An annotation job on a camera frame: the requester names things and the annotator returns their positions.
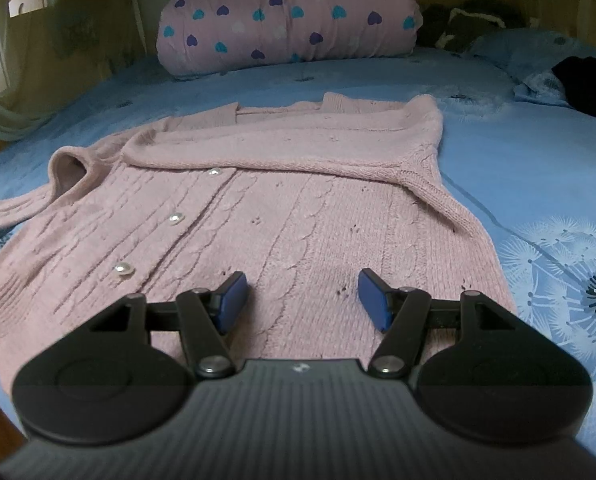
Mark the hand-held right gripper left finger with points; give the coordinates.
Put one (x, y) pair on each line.
(232, 305)

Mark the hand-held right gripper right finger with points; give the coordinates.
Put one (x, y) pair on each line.
(373, 302)

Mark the pink knitted cardigan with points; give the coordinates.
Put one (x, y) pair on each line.
(288, 210)

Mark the blue dandelion-print bedsheet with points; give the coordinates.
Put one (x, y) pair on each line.
(503, 170)

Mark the blue dandelion-print pillow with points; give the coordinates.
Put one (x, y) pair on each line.
(513, 55)

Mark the dark brown and white cloth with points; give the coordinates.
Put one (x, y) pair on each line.
(458, 25)

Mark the pink heart-print rolled quilt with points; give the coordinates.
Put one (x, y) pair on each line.
(288, 15)

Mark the black cloth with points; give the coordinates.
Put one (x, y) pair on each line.
(590, 85)

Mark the sheer mosquito net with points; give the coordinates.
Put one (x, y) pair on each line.
(52, 50)

